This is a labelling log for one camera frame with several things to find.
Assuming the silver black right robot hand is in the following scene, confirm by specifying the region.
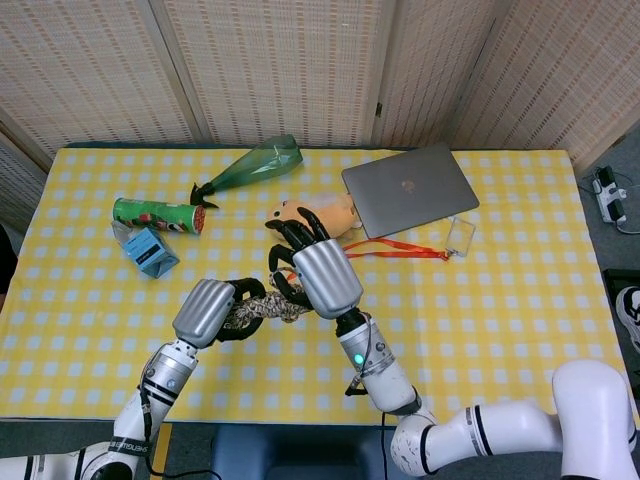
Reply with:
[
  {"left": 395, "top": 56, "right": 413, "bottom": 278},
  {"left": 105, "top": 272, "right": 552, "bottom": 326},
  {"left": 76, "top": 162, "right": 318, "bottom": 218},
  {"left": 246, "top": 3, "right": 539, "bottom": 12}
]
[{"left": 267, "top": 207, "right": 365, "bottom": 321}]

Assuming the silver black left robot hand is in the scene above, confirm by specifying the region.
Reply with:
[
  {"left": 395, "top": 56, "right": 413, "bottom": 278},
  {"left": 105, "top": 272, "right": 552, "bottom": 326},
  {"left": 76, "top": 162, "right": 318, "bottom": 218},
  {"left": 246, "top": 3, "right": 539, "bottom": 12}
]
[{"left": 172, "top": 277, "right": 267, "bottom": 350}]

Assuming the brown braided rope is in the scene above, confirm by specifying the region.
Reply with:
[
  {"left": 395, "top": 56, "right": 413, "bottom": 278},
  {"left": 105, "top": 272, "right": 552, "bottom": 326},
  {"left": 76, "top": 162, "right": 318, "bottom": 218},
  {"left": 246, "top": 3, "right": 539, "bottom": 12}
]
[{"left": 222, "top": 287, "right": 311, "bottom": 331}]

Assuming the yellow checkered tablecloth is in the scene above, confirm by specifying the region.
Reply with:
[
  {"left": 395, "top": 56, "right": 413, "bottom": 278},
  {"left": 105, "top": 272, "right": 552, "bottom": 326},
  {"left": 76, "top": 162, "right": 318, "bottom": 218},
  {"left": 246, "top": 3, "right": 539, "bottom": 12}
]
[{"left": 0, "top": 147, "right": 640, "bottom": 431}]

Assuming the orange plush toy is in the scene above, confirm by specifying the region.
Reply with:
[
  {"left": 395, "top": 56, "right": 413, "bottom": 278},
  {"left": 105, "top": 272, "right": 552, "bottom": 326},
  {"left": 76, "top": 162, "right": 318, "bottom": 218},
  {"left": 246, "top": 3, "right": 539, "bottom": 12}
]
[{"left": 264, "top": 193, "right": 362, "bottom": 237}]

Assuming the blue cardboard carton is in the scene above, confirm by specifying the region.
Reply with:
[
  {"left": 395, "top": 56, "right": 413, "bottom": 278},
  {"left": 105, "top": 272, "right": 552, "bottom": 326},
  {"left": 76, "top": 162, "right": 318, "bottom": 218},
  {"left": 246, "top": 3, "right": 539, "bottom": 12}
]
[{"left": 123, "top": 228, "right": 180, "bottom": 279}]

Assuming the green Pringles can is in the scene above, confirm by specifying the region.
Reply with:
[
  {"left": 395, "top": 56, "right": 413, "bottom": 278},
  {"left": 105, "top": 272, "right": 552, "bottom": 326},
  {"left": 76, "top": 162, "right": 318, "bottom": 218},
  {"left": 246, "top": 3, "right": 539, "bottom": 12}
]
[{"left": 111, "top": 197, "right": 209, "bottom": 237}]

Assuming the small clear plastic container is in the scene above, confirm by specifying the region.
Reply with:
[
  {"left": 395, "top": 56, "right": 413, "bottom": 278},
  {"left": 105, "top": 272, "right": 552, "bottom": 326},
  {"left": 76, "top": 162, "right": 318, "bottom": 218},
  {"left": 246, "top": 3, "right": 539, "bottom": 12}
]
[{"left": 110, "top": 219, "right": 139, "bottom": 249}]

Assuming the grey laptop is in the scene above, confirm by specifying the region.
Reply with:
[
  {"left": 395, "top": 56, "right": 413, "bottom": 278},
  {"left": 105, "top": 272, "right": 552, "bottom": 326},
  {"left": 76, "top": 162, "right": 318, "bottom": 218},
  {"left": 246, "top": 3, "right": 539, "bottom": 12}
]
[{"left": 341, "top": 141, "right": 480, "bottom": 240}]

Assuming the green plastic bottle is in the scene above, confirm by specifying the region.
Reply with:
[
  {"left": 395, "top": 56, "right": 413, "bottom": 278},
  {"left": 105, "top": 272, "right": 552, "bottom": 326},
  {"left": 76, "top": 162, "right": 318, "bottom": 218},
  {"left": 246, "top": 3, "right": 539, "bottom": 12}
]
[{"left": 189, "top": 134, "right": 305, "bottom": 210}]

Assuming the clear badge holder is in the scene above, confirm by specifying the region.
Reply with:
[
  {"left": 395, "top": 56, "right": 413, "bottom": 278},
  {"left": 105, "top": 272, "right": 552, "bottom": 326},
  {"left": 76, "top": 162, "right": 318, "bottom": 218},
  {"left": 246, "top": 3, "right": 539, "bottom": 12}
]
[{"left": 444, "top": 216, "right": 476, "bottom": 258}]

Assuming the woven folding screen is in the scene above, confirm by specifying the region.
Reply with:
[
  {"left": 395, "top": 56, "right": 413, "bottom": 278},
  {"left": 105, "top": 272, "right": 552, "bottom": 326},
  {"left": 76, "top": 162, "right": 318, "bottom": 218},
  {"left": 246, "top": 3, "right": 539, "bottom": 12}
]
[{"left": 0, "top": 0, "right": 640, "bottom": 236}]

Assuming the black floor mat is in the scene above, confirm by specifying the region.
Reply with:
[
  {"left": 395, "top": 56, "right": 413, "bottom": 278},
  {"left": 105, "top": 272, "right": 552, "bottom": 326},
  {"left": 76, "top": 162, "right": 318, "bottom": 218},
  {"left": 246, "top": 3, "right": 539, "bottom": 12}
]
[{"left": 602, "top": 268, "right": 640, "bottom": 386}]

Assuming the white power strip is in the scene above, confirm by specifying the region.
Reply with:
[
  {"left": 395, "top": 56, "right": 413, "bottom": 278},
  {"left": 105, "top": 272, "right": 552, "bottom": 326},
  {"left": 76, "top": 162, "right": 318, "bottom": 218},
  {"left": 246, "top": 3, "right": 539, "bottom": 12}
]
[{"left": 592, "top": 166, "right": 632, "bottom": 225}]

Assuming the black and white shoe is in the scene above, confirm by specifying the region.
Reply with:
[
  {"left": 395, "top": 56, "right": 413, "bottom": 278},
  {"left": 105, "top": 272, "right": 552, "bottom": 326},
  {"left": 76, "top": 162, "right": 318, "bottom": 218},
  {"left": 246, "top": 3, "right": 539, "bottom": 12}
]
[{"left": 614, "top": 285, "right": 640, "bottom": 354}]

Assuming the red lanyard strap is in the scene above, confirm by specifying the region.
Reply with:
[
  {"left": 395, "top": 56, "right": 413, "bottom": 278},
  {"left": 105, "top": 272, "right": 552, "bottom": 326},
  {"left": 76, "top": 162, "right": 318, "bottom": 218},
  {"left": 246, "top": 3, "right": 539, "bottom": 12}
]
[{"left": 272, "top": 238, "right": 450, "bottom": 281}]

